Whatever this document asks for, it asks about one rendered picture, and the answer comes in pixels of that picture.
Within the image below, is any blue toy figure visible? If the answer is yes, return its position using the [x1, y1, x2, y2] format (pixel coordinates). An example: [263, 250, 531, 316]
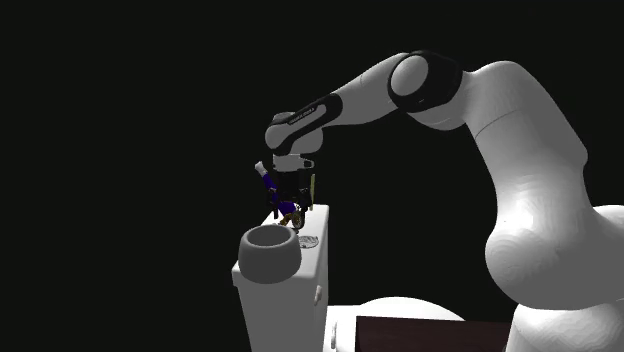
[254, 161, 306, 230]

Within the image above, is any grey bowl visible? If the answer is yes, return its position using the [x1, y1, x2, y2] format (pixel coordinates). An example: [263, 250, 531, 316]
[237, 224, 303, 285]

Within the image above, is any white toilet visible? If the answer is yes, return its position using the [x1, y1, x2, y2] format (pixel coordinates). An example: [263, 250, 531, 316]
[231, 204, 465, 352]

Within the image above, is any dark red robot stand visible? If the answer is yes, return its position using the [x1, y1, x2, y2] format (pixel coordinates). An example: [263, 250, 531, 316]
[355, 315, 514, 352]

